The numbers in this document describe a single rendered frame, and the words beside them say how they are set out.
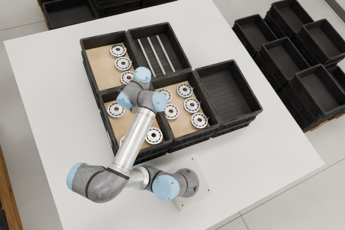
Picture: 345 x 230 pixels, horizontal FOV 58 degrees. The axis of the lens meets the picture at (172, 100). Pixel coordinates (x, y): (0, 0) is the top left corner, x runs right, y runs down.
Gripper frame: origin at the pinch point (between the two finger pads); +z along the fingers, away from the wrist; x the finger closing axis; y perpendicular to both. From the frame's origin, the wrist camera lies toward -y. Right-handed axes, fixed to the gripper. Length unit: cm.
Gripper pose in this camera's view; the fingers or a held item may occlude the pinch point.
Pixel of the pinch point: (133, 108)
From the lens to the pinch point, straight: 166.9
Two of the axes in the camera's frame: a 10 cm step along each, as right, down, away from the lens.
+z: -1.7, 4.8, 8.6
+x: 4.2, -7.5, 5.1
